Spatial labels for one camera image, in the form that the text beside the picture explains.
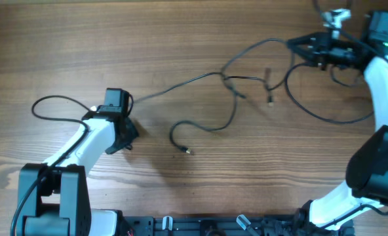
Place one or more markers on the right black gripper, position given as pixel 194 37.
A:
pixel 316 48

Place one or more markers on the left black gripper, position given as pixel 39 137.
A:
pixel 133 135

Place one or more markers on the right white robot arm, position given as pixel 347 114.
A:
pixel 366 180

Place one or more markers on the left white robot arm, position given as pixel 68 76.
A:
pixel 53 196

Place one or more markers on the right white gripper handle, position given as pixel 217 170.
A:
pixel 333 20

